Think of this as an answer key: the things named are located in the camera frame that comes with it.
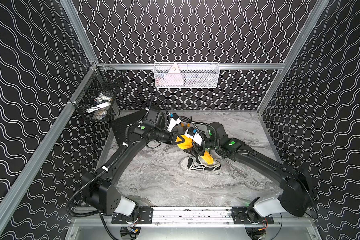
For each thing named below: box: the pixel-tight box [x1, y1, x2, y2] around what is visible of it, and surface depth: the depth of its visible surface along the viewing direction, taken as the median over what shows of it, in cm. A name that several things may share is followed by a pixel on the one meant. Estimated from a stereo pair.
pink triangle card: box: [167, 63, 181, 74], surface depth 90 cm
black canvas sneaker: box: [180, 155, 222, 172], surface depth 87 cm
